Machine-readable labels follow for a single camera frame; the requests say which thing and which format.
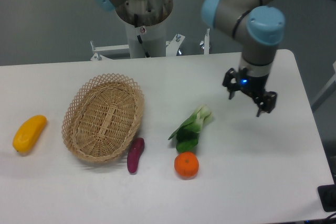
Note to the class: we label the yellow mango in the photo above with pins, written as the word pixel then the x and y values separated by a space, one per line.
pixel 28 133

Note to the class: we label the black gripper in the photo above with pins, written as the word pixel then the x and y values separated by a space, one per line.
pixel 251 86

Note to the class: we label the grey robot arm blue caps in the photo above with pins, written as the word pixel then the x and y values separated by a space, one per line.
pixel 256 26

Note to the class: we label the purple sweet potato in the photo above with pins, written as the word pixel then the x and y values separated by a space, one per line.
pixel 135 151

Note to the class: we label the oval wicker basket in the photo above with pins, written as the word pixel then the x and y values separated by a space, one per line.
pixel 103 118

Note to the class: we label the green bok choy vegetable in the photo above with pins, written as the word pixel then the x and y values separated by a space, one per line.
pixel 188 133

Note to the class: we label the orange tangerine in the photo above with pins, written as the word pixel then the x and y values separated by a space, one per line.
pixel 186 165

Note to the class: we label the white frame at right edge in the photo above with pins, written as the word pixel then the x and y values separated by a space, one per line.
pixel 325 92

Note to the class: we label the black device at table corner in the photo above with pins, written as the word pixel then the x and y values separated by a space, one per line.
pixel 327 197

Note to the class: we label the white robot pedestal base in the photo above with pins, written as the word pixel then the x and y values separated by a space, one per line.
pixel 145 25

